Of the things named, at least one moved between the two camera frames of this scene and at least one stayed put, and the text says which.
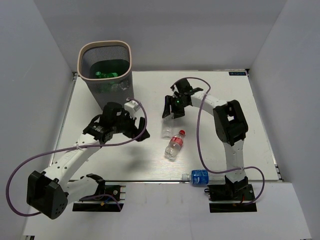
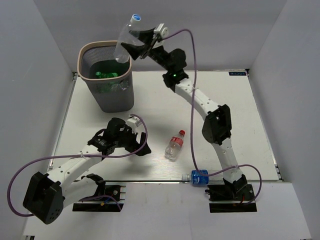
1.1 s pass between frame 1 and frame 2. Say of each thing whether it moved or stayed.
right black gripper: moved
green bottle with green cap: stayed
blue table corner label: stayed
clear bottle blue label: stayed
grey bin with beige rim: stayed
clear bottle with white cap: moved
